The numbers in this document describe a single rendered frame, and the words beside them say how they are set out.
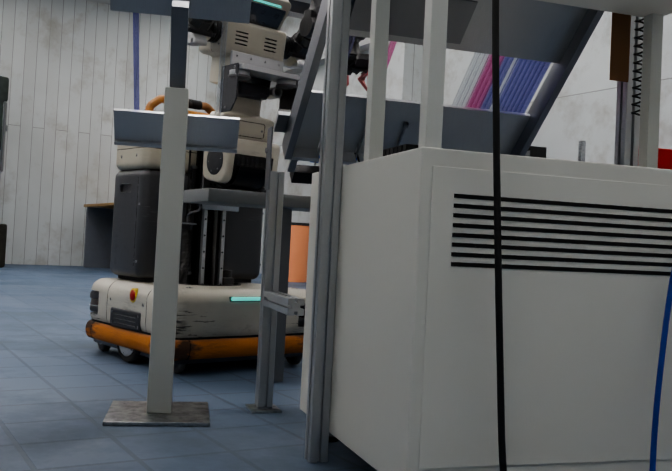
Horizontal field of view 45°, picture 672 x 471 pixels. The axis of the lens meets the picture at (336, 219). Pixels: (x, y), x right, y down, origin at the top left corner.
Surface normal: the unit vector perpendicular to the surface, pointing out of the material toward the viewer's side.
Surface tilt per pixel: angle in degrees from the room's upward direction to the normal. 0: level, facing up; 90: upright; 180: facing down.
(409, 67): 90
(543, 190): 90
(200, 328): 90
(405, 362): 90
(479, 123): 136
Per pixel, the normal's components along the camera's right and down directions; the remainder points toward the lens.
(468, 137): 0.18, 0.72
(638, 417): 0.30, -0.01
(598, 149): -0.86, -0.06
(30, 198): 0.51, 0.00
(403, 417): -0.95, -0.06
